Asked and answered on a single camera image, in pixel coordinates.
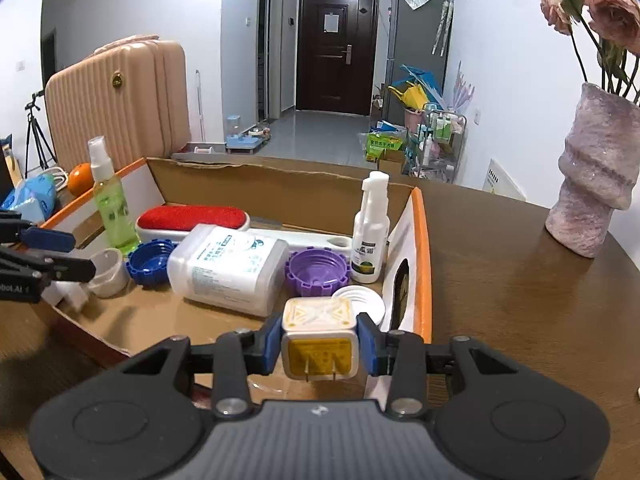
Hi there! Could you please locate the white mop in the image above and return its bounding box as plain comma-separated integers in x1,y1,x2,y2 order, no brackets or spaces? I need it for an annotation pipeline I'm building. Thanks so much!
194,69,216,156

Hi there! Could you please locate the green printed bag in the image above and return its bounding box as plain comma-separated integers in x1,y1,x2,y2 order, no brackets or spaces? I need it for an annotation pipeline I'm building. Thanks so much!
366,131,407,162

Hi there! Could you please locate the open doorway frame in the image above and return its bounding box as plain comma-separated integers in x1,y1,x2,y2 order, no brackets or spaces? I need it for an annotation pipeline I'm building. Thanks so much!
257,0,285,121

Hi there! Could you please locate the blue bottle cap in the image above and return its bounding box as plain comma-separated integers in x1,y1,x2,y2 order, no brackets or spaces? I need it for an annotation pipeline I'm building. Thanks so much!
125,240,177,289

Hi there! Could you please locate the pink fuzzy vase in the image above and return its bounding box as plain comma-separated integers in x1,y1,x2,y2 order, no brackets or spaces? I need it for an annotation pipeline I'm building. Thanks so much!
544,82,640,259

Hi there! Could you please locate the red and white lint brush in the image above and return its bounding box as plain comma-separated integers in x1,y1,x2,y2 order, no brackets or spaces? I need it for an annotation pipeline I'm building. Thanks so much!
136,205,353,256

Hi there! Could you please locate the purple bottle cap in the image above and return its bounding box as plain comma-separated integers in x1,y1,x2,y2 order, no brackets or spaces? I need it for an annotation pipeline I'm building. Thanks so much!
285,247,349,298

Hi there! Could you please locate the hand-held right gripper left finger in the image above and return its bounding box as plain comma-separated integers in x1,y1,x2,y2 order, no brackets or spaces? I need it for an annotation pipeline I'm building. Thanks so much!
122,316,284,420

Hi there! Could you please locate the clear folded umbrella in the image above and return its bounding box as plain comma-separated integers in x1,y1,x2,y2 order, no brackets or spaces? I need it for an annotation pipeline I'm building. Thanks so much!
431,0,456,57

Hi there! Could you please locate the large pink artificial rose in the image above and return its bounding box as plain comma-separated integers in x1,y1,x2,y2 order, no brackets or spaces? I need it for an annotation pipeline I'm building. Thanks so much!
580,0,640,106

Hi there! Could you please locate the black camera tripod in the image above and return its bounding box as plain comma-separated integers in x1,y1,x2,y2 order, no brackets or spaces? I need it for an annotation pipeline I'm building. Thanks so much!
24,89,57,178

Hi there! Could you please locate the blue pet bowl stand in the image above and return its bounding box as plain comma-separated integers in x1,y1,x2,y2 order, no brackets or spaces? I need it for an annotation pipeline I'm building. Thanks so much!
225,127,271,154

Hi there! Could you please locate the white and yellow plug charger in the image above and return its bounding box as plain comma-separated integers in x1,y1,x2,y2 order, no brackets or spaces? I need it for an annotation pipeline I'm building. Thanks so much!
280,296,361,382

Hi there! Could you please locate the pink ribbed suitcase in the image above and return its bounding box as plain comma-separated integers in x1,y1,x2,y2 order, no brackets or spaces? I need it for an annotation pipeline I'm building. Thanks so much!
45,35,192,173

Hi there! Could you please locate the yellow bag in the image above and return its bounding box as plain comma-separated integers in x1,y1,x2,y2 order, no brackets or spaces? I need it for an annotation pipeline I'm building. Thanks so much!
392,85,423,110

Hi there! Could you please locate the white bottle cap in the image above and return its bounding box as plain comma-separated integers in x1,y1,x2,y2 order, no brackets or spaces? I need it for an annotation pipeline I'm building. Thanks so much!
330,285,387,331

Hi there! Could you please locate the small white cup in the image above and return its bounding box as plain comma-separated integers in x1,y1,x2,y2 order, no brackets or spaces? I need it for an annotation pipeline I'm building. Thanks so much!
87,249,131,298

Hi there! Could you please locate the small cardboard box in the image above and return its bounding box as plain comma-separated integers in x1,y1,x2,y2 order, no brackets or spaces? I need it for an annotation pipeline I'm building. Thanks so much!
377,149,407,176

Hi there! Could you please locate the grey refrigerator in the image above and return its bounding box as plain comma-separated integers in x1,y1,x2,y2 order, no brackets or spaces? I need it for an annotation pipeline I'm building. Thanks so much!
382,0,453,126

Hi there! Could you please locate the green spray bottle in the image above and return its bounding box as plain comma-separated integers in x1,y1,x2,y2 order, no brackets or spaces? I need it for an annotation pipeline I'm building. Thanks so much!
87,136,142,257

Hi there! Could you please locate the blue folded plastic item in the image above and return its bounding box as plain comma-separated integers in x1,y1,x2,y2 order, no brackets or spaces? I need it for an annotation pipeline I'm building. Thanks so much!
400,64,443,106

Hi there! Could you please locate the dark brown entrance door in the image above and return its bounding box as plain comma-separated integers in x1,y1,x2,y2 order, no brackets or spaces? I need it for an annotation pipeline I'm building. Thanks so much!
295,0,380,117

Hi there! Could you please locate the blue tissue pack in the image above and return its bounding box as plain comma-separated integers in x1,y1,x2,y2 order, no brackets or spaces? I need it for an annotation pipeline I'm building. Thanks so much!
0,175,56,226

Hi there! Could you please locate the white looped cable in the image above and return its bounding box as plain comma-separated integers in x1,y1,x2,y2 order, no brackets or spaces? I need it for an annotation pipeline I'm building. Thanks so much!
42,167,70,192

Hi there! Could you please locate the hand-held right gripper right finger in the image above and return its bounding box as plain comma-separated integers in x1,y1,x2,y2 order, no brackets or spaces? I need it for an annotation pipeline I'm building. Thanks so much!
356,312,518,420

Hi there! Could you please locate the orange fruit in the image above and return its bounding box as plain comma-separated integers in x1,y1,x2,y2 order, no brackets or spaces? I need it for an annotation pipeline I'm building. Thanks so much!
67,162,96,197

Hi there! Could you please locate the purple wall decoration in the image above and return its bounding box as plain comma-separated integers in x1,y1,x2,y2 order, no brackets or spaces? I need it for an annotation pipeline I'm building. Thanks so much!
452,60,475,111

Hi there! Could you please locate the white rectangular plastic jar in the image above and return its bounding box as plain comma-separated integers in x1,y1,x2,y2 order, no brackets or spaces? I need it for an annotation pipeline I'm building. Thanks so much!
166,223,291,318

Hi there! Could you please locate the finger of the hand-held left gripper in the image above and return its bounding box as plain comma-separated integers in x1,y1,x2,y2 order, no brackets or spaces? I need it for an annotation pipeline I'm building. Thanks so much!
0,246,97,283
0,210,77,255

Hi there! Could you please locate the white spray bottle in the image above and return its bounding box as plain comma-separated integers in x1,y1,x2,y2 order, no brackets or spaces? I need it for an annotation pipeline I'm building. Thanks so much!
350,171,391,284

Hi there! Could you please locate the wire storage cart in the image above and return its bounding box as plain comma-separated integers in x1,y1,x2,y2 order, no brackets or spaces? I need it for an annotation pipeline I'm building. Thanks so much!
407,101,468,184

